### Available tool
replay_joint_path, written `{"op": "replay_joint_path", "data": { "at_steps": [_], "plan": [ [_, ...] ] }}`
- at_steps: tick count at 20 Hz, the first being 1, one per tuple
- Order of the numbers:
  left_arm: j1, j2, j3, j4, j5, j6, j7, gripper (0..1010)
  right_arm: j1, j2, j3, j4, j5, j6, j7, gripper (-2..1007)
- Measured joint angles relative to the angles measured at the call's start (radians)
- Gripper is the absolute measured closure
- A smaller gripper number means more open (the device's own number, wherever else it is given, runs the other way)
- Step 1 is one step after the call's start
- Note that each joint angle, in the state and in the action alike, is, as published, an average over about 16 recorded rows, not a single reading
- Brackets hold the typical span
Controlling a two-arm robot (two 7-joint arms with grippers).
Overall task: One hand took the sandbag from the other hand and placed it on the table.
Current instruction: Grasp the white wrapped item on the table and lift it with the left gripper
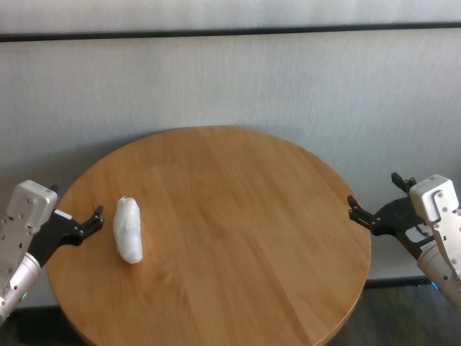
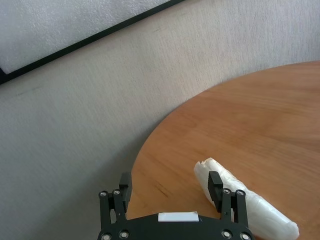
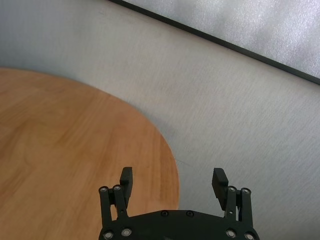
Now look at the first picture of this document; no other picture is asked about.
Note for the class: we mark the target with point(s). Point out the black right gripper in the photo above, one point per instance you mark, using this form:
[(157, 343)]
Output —
[(396, 216)]

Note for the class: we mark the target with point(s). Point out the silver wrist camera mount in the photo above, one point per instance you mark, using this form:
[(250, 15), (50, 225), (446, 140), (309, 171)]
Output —
[(29, 205), (432, 198)]

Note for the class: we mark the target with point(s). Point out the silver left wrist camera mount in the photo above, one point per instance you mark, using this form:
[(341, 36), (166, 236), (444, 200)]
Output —
[(29, 205)]

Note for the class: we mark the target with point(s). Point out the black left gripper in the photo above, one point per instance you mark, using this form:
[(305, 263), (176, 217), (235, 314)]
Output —
[(54, 234)]

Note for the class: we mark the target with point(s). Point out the white sandbag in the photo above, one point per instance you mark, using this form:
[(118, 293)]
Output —
[(127, 230)]

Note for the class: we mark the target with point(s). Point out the black wall rail strip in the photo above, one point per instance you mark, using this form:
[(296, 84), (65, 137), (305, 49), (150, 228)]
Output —
[(230, 31)]

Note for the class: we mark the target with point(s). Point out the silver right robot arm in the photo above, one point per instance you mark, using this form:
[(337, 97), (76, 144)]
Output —
[(432, 268)]

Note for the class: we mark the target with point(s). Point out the black baseboard strip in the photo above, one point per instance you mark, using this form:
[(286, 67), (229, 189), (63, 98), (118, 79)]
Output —
[(396, 283)]

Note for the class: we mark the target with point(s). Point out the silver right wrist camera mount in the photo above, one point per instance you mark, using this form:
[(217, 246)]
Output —
[(432, 198)]

